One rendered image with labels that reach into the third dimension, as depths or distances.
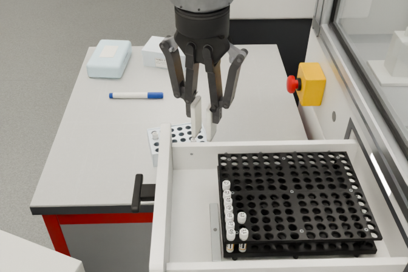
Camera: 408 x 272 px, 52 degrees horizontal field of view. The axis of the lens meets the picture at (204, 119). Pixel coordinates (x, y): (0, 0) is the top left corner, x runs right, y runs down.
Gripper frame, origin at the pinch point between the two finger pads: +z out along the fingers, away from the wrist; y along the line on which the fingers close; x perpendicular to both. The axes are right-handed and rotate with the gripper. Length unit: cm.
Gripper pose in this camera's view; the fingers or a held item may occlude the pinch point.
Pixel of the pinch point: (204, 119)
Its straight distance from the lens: 69.3
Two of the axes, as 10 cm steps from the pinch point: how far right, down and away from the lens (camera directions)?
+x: 3.6, -5.9, 7.2
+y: 9.3, 2.2, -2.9
